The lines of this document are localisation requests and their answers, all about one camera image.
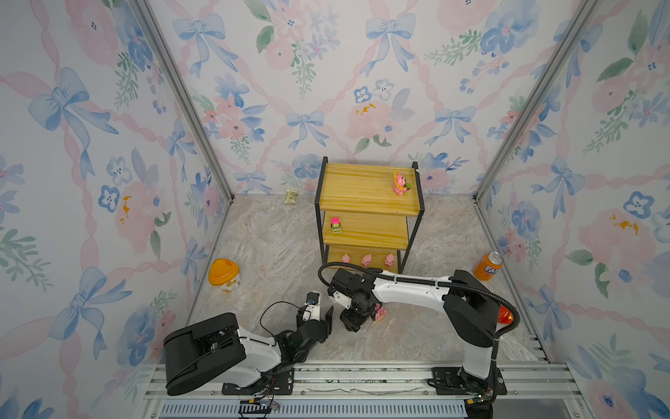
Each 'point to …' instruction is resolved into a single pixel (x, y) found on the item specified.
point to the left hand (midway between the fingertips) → (327, 306)
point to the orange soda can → (488, 264)
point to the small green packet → (290, 196)
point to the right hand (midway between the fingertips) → (350, 320)
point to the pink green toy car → (336, 224)
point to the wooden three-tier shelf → (367, 214)
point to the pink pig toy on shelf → (389, 260)
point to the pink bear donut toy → (381, 312)
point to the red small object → (505, 316)
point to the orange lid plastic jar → (223, 273)
